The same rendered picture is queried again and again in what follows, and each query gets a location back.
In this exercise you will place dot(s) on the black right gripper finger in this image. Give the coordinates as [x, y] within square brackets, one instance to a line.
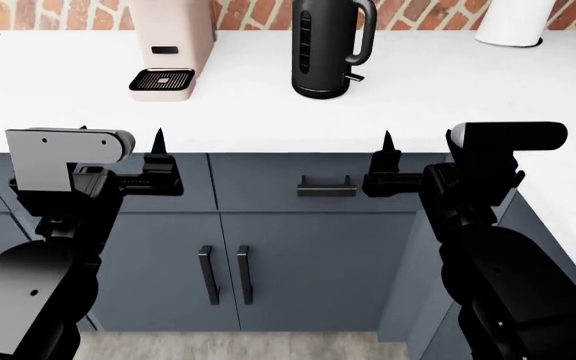
[387, 161]
[449, 144]

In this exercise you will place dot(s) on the black electric kettle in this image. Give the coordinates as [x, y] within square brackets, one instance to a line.
[320, 48]

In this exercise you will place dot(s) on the blue-grey drawer front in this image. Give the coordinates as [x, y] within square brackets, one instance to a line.
[128, 165]

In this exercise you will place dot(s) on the black drip tray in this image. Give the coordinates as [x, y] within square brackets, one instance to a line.
[161, 80]

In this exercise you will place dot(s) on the blue-grey corner cabinet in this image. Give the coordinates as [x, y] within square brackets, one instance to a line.
[553, 232]

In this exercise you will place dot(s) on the pink coffee machine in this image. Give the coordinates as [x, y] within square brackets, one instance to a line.
[173, 30]

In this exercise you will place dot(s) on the white paper towel roll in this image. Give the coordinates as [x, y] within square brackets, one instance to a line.
[510, 20]

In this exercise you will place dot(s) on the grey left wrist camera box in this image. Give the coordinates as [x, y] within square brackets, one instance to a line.
[53, 157]

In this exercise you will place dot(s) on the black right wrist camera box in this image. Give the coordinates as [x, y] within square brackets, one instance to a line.
[513, 135]

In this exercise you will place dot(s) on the black kettle switch lever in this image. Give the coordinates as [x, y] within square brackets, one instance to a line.
[355, 77]

